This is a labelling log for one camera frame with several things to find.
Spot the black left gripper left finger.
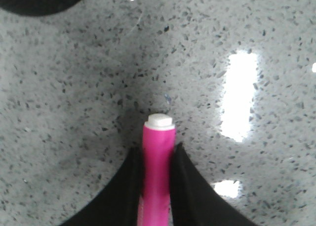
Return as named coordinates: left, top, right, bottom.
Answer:
left=61, top=148, right=143, bottom=226

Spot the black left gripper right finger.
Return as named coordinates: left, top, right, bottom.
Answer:
left=170, top=142, right=255, bottom=226

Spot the pink marker pen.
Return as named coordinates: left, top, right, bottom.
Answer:
left=137, top=113, right=176, bottom=226

